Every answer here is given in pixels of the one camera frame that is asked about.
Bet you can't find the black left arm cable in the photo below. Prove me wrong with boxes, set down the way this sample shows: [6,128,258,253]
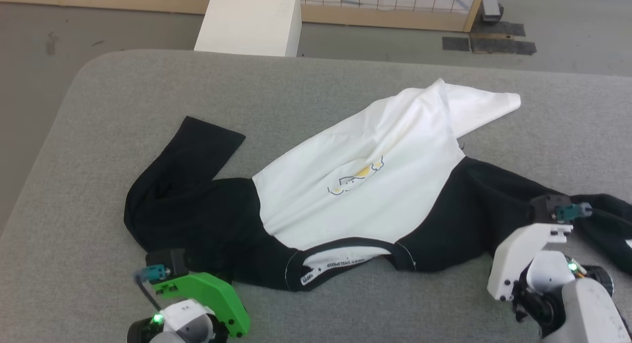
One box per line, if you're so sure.
[134,266,171,311]

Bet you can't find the grey fabric sofa cushion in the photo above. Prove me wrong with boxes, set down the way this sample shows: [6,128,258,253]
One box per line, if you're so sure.
[0,49,632,343]

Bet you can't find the large black floor mat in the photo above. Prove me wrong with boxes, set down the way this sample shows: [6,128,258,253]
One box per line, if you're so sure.
[469,21,538,56]

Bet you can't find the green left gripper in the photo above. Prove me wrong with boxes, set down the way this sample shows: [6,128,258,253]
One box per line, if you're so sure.
[151,272,250,338]

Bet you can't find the white box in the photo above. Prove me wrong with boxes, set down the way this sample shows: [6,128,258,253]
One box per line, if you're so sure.
[194,0,302,57]

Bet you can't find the grey metal stand foot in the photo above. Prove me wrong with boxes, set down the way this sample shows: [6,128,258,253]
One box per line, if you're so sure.
[481,0,505,24]

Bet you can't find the small black floor mat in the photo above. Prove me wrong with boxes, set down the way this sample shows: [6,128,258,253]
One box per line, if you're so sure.
[442,36,470,52]

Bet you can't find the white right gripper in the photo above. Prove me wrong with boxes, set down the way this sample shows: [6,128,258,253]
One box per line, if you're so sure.
[487,224,573,302]

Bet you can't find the wooden screen frame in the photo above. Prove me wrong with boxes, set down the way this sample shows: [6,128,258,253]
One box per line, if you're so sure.
[0,0,487,33]

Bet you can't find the black and white shirt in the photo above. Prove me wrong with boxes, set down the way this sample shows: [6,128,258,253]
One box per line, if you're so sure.
[123,78,632,292]

